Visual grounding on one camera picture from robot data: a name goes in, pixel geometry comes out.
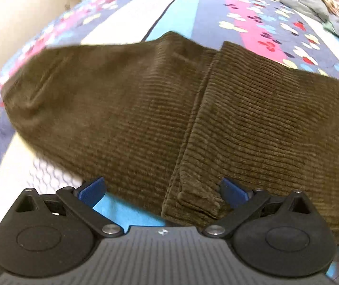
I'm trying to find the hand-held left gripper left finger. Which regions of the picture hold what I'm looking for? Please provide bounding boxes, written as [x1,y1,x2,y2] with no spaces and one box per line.
[14,176,125,238]

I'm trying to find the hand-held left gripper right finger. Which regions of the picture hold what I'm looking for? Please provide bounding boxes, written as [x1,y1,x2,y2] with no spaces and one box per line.
[202,177,312,238]

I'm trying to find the brown corduroy pants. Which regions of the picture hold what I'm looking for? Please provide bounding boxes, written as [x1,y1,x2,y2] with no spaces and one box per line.
[1,31,339,245]

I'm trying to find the floral striped bedsheet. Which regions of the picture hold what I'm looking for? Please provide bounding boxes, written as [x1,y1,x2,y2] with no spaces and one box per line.
[0,0,339,274]

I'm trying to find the grey blanket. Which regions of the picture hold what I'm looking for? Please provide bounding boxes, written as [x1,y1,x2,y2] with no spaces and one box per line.
[278,0,332,21]

